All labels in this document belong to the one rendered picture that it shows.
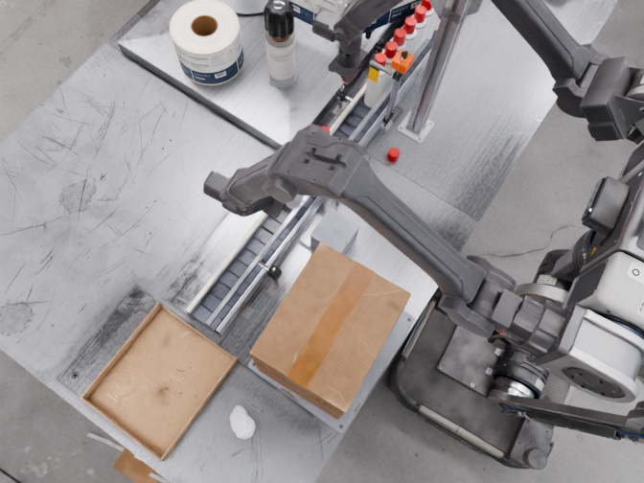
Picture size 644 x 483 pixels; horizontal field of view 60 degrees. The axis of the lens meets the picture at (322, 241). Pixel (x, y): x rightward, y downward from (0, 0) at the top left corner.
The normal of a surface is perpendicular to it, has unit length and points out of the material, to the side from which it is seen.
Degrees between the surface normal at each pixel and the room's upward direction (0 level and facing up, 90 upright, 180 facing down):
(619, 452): 0
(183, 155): 0
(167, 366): 0
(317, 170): 30
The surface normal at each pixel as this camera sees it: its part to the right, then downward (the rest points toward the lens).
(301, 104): 0.04, -0.36
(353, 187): 0.52, 0.10
